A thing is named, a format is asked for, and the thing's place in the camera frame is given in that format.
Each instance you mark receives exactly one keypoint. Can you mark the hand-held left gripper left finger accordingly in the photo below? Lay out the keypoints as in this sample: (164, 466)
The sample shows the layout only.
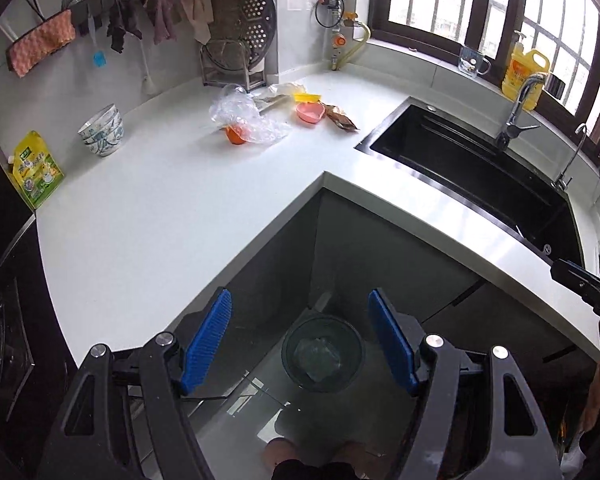
(205, 342)

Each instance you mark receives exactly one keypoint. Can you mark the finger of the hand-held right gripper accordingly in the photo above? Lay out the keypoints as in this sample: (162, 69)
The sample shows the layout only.
(572, 280)

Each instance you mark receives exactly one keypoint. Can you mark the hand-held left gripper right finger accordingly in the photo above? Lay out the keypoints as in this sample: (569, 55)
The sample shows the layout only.
(392, 342)

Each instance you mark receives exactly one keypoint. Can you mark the dark round trash bin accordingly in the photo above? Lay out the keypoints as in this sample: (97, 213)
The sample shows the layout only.
(322, 355)

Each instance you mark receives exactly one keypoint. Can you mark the grey base cabinet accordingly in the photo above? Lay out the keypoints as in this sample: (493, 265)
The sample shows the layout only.
(380, 260)

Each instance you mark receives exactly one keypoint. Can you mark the small chrome water tap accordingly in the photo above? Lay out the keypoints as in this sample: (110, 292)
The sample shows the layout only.
(570, 157)

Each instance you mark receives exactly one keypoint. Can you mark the black kitchen sink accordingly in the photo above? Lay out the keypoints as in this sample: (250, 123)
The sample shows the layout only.
(470, 170)

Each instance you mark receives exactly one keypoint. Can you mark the chrome kitchen faucet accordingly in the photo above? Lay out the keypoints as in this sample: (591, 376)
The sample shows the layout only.
(517, 110)

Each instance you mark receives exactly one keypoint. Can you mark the small black box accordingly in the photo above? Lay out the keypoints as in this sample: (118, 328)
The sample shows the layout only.
(555, 87)

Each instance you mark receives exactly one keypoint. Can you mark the black gas stove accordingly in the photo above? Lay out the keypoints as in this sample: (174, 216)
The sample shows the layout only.
(5, 350)

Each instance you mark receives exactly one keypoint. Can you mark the small orange cup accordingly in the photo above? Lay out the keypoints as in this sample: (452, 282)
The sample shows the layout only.
(236, 135)

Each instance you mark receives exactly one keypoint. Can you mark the yellow detergent bottle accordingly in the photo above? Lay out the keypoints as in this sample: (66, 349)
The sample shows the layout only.
(522, 72)

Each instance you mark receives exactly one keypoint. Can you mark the crumpled clear plastic bag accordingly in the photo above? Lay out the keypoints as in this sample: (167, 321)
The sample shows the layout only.
(260, 122)

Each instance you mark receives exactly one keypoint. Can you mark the brown crumpled wrapper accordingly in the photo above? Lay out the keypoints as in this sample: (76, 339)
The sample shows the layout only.
(341, 119)

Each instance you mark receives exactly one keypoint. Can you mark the stack of patterned bowls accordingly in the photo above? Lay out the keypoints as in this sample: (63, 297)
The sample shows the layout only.
(101, 132)

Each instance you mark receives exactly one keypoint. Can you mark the yellow green refill pouch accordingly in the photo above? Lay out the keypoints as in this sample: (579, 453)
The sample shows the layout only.
(37, 172)

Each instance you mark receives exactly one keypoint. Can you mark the printed glass mug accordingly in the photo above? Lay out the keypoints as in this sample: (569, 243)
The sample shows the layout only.
(472, 62)

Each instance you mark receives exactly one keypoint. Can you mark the pink plastic bowl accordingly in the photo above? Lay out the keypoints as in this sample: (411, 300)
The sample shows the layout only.
(310, 112)

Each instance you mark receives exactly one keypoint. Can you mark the white paper sleeve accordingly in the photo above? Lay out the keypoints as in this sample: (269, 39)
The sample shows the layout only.
(274, 105)

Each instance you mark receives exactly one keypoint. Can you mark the white bottle brush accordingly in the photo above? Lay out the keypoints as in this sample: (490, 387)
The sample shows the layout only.
(149, 80)

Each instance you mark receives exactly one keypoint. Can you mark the metal dish rack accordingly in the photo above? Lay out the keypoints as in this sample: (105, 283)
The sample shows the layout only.
(230, 67)

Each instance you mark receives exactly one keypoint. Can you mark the blue silicone brush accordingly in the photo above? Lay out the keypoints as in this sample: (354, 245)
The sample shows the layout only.
(98, 57)

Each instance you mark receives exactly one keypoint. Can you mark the round perforated steamer plate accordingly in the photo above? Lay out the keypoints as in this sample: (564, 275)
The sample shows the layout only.
(245, 15)

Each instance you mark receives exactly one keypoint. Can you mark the mauve hanging cloth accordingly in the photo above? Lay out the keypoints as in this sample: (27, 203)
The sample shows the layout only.
(162, 15)

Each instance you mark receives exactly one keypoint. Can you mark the pale pink hanging cloth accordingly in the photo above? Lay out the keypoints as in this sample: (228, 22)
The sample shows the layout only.
(197, 7)

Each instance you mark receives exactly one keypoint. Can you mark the pink textured dishcloth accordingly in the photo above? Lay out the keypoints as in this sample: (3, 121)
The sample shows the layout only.
(40, 42)

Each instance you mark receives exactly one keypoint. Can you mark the dark wooden window frame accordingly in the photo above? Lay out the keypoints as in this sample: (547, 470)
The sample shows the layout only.
(500, 10)

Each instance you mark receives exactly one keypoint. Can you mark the dark wall hook rail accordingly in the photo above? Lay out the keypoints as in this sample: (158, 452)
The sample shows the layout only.
(95, 5)

